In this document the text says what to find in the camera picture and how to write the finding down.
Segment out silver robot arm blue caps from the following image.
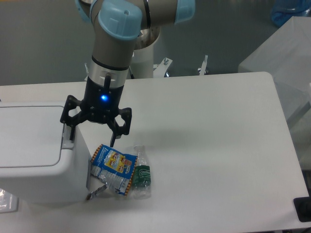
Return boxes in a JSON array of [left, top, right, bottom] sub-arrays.
[[60, 0, 195, 144]]

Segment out silver table clamp bolt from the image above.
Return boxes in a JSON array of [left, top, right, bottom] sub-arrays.
[[197, 55, 209, 76]]

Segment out white trash can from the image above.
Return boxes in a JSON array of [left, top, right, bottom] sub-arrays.
[[0, 101, 90, 203]]

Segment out clear plastic bag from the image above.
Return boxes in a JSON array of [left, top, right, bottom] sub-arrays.
[[0, 189, 19, 214]]

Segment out white covered box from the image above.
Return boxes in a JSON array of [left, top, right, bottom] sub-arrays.
[[238, 17, 311, 118]]

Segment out clear bottle green label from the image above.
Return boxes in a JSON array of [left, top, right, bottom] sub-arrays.
[[132, 145, 151, 199]]

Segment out blue snack wrapper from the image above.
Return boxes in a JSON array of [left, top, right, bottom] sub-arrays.
[[91, 144, 137, 196]]

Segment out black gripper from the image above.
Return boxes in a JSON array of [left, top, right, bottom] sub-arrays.
[[60, 78, 132, 147]]

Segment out black device at table edge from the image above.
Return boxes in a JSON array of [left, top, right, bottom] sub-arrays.
[[294, 197, 311, 222]]

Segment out blue water jug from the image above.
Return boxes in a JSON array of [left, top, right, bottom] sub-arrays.
[[270, 0, 311, 27]]

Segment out small silver foil wrapper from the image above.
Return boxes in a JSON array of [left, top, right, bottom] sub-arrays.
[[86, 183, 107, 200]]

